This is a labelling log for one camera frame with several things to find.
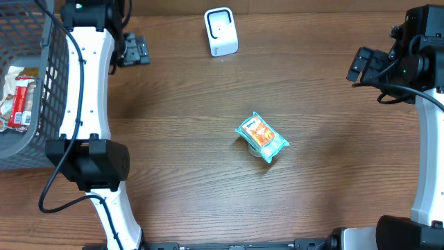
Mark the white barcode scanner stand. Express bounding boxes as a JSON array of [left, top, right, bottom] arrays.
[[204, 7, 239, 57]]

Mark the orange small box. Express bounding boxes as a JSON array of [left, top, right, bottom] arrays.
[[242, 116, 275, 147]]

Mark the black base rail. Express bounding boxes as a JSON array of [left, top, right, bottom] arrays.
[[83, 237, 330, 250]]

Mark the red snack bar packet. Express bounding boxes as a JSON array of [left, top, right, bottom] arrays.
[[8, 78, 35, 128]]

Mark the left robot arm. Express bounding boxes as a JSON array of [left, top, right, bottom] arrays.
[[38, 0, 149, 249]]

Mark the beige snack bag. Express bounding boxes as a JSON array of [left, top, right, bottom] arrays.
[[1, 66, 39, 133]]

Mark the teal wet wipes pack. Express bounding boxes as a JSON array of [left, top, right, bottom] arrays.
[[235, 112, 289, 163]]

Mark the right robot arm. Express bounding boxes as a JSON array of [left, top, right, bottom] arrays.
[[310, 4, 443, 249]]

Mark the grey plastic mesh basket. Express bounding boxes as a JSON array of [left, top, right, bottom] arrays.
[[1, 0, 69, 170]]

